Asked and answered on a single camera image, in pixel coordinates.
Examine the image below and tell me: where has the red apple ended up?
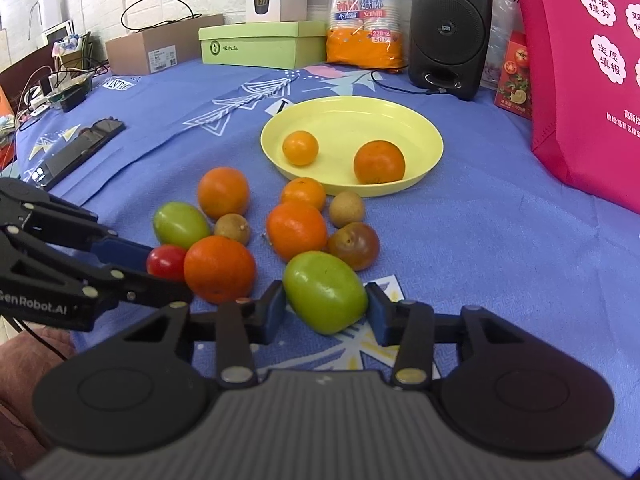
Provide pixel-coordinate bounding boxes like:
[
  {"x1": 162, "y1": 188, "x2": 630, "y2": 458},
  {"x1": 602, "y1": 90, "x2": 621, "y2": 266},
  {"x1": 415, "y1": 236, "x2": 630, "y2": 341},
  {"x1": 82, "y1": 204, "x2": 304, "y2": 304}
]
[{"x1": 145, "y1": 245, "x2": 186, "y2": 282}]

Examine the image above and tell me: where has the green apple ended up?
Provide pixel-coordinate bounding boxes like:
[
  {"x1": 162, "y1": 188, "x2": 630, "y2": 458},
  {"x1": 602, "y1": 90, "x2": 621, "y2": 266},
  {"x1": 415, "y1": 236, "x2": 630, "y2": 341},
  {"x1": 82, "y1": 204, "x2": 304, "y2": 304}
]
[
  {"x1": 152, "y1": 202, "x2": 212, "y2": 249},
  {"x1": 282, "y1": 252, "x2": 369, "y2": 336}
]

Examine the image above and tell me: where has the large front orange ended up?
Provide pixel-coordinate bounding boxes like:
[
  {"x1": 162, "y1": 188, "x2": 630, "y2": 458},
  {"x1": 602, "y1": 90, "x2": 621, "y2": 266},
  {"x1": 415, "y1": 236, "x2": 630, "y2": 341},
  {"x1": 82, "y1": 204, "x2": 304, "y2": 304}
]
[{"x1": 352, "y1": 140, "x2": 406, "y2": 184}]

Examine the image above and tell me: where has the small yellow-orange citrus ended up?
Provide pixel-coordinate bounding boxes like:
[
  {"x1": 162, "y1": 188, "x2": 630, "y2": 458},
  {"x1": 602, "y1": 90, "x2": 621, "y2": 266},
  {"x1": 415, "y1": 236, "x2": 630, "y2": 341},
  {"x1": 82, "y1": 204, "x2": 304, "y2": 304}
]
[{"x1": 281, "y1": 130, "x2": 319, "y2": 167}]

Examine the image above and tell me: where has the middle orange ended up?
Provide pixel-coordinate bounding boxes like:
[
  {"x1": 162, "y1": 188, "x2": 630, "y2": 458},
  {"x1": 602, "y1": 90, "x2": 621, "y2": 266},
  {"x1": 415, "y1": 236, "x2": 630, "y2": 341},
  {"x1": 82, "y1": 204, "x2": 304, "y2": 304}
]
[{"x1": 183, "y1": 235, "x2": 256, "y2": 304}]

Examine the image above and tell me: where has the brown kiwi left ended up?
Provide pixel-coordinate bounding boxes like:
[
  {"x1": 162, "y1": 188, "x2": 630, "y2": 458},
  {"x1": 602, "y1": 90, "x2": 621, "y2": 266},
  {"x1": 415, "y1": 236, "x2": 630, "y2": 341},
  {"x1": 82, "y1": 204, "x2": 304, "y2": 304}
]
[{"x1": 214, "y1": 214, "x2": 252, "y2": 246}]

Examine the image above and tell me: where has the brown kiwi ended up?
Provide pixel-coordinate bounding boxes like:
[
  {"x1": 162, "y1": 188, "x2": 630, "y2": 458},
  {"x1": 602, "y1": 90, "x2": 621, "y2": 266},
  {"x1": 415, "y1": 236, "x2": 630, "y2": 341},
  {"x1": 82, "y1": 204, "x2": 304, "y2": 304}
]
[
  {"x1": 214, "y1": 214, "x2": 252, "y2": 246},
  {"x1": 329, "y1": 191, "x2": 366, "y2": 229}
]

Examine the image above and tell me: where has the dark red plum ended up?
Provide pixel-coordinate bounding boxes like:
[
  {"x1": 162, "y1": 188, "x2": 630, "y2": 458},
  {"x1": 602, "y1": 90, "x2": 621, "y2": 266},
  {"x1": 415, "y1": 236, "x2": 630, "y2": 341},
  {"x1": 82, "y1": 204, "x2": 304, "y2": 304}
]
[{"x1": 328, "y1": 222, "x2": 380, "y2": 271}]

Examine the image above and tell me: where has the blue patterned tablecloth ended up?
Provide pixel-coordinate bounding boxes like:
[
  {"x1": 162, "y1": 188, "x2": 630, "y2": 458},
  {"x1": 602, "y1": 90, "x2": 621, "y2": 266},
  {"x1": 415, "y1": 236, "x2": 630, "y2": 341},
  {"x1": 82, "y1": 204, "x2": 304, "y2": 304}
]
[{"x1": 16, "y1": 62, "x2": 639, "y2": 474}]

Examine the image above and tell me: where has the centre right orange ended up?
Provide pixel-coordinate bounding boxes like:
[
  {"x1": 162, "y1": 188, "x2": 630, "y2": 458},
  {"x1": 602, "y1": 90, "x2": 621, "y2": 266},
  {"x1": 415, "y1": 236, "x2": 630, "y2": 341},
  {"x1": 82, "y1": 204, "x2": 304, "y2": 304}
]
[{"x1": 266, "y1": 200, "x2": 329, "y2": 262}]

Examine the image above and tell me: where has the black remote control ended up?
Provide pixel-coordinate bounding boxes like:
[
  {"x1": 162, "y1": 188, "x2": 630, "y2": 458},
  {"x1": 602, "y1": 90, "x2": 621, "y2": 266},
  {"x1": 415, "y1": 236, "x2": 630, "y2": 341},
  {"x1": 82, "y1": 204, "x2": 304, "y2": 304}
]
[{"x1": 27, "y1": 117, "x2": 126, "y2": 190}]

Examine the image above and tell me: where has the back left orange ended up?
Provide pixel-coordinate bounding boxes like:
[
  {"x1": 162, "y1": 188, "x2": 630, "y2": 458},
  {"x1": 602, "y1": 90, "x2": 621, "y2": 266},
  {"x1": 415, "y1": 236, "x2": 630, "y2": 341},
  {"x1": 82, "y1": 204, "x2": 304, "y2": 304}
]
[{"x1": 198, "y1": 167, "x2": 250, "y2": 220}]

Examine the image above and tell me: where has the brown kiwi right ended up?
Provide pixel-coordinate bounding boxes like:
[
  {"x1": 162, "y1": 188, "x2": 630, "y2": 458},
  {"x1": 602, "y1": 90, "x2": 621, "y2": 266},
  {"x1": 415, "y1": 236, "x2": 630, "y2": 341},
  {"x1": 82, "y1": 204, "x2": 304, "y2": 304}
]
[{"x1": 329, "y1": 191, "x2": 366, "y2": 229}]

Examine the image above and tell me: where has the small back orange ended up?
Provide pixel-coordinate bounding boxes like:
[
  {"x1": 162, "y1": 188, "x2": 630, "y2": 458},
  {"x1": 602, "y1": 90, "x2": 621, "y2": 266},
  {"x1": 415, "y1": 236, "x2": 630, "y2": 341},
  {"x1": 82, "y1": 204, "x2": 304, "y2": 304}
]
[{"x1": 280, "y1": 177, "x2": 326, "y2": 212}]

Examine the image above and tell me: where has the cluttered electronics pile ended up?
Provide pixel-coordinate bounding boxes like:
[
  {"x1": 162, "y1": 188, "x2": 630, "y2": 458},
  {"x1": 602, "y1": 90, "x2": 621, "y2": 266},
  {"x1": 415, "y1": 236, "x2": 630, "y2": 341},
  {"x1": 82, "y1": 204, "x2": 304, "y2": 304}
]
[{"x1": 1, "y1": 32, "x2": 108, "y2": 124}]

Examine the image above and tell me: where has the brown cardboard box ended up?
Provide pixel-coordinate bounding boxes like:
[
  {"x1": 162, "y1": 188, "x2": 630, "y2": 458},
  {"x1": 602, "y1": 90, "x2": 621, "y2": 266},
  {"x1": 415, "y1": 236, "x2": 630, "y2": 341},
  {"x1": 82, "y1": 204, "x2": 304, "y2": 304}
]
[{"x1": 105, "y1": 14, "x2": 224, "y2": 76}]

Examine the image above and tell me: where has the yellow plastic plate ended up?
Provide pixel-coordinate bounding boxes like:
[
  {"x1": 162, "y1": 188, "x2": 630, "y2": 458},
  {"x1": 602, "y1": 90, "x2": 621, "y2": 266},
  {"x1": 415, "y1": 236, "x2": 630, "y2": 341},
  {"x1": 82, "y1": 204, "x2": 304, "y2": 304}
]
[{"x1": 260, "y1": 96, "x2": 444, "y2": 197}]

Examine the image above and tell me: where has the red fruit carton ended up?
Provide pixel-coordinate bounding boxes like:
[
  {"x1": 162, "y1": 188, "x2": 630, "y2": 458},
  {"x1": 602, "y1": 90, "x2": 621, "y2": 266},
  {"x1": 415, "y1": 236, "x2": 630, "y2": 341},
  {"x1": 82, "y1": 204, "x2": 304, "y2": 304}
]
[{"x1": 495, "y1": 32, "x2": 532, "y2": 119}]

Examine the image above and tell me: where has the green shoe box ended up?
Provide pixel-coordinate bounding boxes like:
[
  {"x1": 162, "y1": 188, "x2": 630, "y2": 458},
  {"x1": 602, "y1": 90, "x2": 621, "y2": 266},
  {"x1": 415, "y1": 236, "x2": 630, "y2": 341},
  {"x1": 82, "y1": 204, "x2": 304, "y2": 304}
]
[{"x1": 198, "y1": 21, "x2": 328, "y2": 70}]

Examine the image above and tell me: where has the paper cups package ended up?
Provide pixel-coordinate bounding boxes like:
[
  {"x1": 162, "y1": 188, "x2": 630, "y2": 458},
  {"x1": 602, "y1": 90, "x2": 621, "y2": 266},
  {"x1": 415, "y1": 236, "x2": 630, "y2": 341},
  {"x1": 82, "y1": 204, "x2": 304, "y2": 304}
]
[{"x1": 326, "y1": 0, "x2": 404, "y2": 70}]

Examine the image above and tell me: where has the black speaker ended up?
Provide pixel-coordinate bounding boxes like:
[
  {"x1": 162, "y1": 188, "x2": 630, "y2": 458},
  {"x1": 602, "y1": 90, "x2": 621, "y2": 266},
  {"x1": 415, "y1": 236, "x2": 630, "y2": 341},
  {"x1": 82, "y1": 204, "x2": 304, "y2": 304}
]
[{"x1": 408, "y1": 0, "x2": 492, "y2": 101}]

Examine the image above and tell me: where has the pink tote bag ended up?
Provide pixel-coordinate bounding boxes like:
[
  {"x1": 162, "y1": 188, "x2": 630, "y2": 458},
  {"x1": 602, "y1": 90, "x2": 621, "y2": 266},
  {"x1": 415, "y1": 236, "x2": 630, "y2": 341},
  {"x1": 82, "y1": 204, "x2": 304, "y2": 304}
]
[{"x1": 520, "y1": 0, "x2": 639, "y2": 211}]

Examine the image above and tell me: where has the black speaker cable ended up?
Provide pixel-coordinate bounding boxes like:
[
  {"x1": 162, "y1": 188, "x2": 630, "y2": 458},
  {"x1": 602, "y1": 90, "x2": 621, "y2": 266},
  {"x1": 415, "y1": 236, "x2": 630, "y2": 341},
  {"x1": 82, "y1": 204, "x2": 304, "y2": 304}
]
[{"x1": 369, "y1": 69, "x2": 436, "y2": 98}]

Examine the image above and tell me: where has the black cable loop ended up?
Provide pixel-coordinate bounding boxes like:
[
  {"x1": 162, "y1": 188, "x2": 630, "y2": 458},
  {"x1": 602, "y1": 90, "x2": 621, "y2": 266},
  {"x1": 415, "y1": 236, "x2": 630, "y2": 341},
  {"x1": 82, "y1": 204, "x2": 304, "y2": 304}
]
[{"x1": 119, "y1": 0, "x2": 202, "y2": 34}]

